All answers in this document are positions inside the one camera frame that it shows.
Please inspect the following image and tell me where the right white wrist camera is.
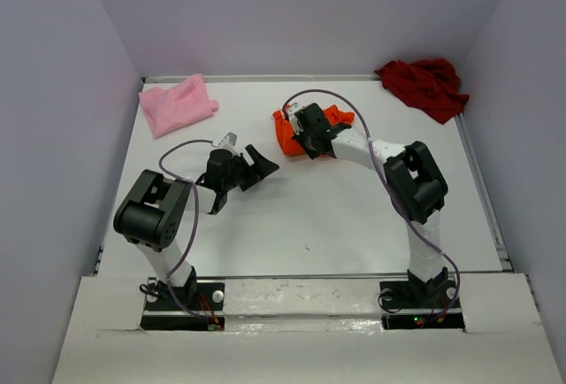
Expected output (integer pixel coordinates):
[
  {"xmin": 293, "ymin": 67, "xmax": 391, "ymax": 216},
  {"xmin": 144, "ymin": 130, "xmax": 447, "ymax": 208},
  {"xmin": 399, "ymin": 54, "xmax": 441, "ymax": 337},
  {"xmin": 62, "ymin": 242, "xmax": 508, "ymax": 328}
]
[{"xmin": 282, "ymin": 103, "xmax": 304, "ymax": 122}]

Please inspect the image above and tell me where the pink t shirt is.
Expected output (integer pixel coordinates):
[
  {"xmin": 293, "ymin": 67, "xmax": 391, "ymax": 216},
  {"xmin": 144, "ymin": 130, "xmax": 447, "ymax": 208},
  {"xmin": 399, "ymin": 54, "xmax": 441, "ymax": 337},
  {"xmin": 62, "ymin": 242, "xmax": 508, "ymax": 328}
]
[{"xmin": 138, "ymin": 74, "xmax": 219, "ymax": 139}]

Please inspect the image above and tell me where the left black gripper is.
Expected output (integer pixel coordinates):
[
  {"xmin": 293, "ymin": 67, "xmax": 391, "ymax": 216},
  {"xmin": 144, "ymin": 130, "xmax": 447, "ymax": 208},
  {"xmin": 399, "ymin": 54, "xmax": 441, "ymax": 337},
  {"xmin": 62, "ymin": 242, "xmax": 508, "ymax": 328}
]
[{"xmin": 221, "ymin": 145, "xmax": 277, "ymax": 192}]

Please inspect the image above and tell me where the dark red t shirt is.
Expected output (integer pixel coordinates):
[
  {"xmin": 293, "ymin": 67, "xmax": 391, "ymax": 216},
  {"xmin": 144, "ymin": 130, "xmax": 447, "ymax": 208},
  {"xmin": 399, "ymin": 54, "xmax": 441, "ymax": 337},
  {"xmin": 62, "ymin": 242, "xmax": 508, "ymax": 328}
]
[{"xmin": 375, "ymin": 58, "xmax": 470, "ymax": 125}]

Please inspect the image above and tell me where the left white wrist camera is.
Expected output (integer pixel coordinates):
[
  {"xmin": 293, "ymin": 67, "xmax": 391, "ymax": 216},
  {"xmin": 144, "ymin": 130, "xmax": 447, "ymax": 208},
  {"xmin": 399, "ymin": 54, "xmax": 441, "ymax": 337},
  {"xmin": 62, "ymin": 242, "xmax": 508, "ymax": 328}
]
[{"xmin": 211, "ymin": 132, "xmax": 238, "ymax": 152}]

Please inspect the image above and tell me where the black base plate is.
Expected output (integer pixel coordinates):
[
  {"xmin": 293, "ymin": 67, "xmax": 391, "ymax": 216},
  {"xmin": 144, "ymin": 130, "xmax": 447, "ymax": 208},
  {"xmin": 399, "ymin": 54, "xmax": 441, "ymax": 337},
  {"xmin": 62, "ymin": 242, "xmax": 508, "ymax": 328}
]
[
  {"xmin": 139, "ymin": 279, "xmax": 226, "ymax": 332},
  {"xmin": 378, "ymin": 280, "xmax": 465, "ymax": 331}
]

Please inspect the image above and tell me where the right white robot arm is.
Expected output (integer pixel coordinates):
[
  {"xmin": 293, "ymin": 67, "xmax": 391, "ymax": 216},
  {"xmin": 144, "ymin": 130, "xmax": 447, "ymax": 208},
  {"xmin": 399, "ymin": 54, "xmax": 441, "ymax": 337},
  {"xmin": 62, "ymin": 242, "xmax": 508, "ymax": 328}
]
[{"xmin": 284, "ymin": 103, "xmax": 448, "ymax": 306}]

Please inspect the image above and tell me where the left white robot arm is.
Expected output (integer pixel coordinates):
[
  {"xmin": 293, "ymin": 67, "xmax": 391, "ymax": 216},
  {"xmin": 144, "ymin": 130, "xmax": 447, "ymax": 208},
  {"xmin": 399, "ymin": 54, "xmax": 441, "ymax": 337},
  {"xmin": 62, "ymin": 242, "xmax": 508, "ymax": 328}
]
[{"xmin": 113, "ymin": 144, "xmax": 279, "ymax": 309}]

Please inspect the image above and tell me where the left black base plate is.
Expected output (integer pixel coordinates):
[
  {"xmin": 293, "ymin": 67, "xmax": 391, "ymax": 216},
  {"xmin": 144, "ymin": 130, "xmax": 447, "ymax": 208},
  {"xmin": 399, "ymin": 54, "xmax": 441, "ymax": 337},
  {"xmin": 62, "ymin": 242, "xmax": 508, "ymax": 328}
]
[{"xmin": 139, "ymin": 279, "xmax": 226, "ymax": 332}]

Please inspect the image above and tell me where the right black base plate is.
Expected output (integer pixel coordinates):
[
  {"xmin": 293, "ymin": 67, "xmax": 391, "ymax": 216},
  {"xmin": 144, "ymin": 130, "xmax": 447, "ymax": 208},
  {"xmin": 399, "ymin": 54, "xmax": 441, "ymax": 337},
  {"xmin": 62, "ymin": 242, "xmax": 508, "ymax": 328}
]
[{"xmin": 378, "ymin": 280, "xmax": 465, "ymax": 331}]

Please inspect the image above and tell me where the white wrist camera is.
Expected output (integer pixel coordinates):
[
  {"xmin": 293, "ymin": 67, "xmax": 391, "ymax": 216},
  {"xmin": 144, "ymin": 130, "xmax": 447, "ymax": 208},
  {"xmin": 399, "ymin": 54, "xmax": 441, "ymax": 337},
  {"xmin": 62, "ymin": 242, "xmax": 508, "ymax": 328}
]
[
  {"xmin": 282, "ymin": 103, "xmax": 304, "ymax": 122},
  {"xmin": 211, "ymin": 132, "xmax": 238, "ymax": 152}
]

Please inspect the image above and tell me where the orange t shirt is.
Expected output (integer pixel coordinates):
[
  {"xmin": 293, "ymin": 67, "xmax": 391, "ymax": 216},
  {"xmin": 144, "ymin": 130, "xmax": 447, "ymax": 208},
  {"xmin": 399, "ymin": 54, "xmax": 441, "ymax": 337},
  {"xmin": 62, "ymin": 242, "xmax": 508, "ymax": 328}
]
[{"xmin": 272, "ymin": 104, "xmax": 355, "ymax": 157}]

